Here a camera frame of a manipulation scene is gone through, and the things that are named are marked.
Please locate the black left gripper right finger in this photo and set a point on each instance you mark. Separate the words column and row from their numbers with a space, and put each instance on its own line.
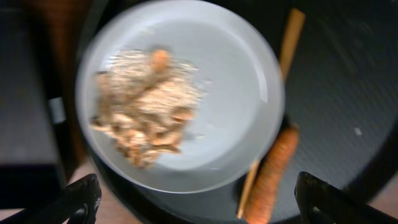
column 320, row 202

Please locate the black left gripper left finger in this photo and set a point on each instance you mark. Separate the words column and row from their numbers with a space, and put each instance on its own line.
column 78, row 203

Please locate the orange carrot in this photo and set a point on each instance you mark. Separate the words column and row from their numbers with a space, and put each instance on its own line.
column 263, row 195

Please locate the grey plate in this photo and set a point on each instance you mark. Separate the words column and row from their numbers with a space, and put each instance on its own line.
column 242, row 109

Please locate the wooden chopstick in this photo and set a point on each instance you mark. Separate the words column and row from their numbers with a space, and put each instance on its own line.
column 289, row 43

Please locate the black rectangular tray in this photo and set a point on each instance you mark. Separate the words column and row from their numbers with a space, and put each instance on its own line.
column 31, row 108

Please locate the round black serving tray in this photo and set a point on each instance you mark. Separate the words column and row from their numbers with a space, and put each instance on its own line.
column 341, row 91

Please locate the peanut shells and rice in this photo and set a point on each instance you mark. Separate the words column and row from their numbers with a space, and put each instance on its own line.
column 144, row 102

